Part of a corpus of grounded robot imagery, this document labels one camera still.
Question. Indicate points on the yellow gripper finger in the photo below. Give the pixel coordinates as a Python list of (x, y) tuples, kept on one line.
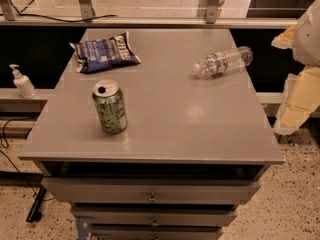
[(285, 39), (301, 97)]

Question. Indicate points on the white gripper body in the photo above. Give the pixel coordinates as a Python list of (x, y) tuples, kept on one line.
[(308, 39)]

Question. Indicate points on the clear plastic water bottle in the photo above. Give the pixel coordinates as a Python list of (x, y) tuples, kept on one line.
[(227, 61)]

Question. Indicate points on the white pump lotion bottle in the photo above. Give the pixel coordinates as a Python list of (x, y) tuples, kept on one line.
[(22, 82)]

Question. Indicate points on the grey drawer cabinet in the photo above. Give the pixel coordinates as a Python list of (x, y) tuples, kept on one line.
[(179, 127)]

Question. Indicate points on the green soda can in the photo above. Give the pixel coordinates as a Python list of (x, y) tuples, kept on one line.
[(109, 102)]

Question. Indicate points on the blue chip bag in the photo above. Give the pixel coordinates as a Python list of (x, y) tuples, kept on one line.
[(104, 54)]

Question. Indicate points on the top grey drawer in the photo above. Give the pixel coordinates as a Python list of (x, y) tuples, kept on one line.
[(150, 191)]

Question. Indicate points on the grey drawer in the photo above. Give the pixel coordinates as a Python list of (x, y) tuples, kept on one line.
[(150, 191), (154, 216), (134, 232)]

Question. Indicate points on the bottom grey drawer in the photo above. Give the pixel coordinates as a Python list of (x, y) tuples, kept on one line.
[(134, 232)]

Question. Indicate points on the middle grey drawer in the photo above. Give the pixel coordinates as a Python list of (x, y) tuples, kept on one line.
[(154, 216)]

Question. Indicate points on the grey metal railing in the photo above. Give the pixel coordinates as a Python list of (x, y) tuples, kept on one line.
[(163, 13)]

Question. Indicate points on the black floor bracket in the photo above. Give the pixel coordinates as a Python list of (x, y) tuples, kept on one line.
[(35, 214)]

